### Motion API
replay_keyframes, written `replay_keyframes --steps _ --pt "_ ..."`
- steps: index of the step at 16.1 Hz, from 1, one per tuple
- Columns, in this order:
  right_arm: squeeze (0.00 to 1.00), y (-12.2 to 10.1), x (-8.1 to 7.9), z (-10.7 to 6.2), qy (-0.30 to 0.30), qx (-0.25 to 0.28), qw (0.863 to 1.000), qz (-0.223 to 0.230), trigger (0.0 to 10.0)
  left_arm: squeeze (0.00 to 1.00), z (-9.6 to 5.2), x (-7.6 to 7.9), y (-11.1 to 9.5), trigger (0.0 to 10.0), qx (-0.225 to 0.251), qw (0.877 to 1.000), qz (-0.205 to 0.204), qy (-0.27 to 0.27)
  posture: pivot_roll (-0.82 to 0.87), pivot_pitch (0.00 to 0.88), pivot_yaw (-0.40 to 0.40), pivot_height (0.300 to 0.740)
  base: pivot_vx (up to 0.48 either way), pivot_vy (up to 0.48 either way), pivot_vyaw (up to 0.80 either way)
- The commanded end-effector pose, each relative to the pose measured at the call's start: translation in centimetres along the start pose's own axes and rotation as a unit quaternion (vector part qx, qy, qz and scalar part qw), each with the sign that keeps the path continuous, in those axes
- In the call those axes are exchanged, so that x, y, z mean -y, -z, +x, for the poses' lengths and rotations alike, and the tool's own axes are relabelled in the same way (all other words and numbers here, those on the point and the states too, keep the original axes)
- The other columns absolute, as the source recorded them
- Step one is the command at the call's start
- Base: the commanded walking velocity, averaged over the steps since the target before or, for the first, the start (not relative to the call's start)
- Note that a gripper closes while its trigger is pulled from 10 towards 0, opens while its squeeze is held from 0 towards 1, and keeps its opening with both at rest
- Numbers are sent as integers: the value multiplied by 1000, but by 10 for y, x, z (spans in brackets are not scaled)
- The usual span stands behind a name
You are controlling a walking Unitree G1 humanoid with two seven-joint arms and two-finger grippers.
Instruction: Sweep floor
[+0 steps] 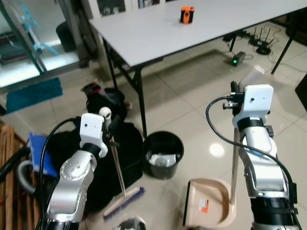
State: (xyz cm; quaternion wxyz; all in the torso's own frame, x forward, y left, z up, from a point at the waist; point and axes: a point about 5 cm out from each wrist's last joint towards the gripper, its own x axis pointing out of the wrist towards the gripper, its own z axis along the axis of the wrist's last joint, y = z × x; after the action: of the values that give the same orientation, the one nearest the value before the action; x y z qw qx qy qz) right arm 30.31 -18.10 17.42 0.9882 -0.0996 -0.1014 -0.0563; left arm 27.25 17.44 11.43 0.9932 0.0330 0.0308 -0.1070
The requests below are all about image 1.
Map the crumpled white paper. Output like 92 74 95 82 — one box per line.
150 152 177 167

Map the black power strip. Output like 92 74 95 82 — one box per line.
223 30 252 44

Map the small orange black device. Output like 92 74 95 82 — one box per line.
180 6 195 24

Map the black outdoor bin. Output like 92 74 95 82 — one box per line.
56 22 77 52

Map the white folding table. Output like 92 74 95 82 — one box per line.
89 0 307 138

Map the blue folder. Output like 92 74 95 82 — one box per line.
28 132 60 177

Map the black round waste bin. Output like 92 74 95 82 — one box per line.
143 131 185 180

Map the grey black vacuum hose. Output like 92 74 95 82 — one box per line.
0 145 39 195

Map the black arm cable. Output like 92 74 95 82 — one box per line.
38 117 82 230
206 93 295 211

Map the white glass-door cabinet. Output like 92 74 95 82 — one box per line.
79 0 192 20

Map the black device with green light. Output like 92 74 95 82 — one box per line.
231 51 246 67

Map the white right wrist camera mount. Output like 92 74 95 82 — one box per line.
233 84 274 129

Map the brown rattan furniture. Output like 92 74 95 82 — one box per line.
0 120 41 230

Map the black router with antennas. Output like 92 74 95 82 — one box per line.
249 27 275 55

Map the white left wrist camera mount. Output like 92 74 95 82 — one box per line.
79 113 109 158

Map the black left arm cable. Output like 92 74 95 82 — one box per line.
38 117 82 230

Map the turquoise white pole stand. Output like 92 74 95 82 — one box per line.
17 0 60 57

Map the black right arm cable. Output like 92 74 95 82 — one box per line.
206 93 295 211

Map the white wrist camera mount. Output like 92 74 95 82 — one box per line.
233 84 274 129
79 113 109 158

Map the broom with white knob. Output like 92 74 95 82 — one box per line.
99 107 145 222

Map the black bag with red trim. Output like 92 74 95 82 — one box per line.
81 81 129 120

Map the blue floor mat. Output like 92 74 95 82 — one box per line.
5 78 64 115

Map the glass sliding door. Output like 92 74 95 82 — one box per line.
0 0 92 92

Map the large black bag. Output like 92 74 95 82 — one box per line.
46 122 144 214

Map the dark brown armchair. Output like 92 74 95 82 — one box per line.
287 7 307 46

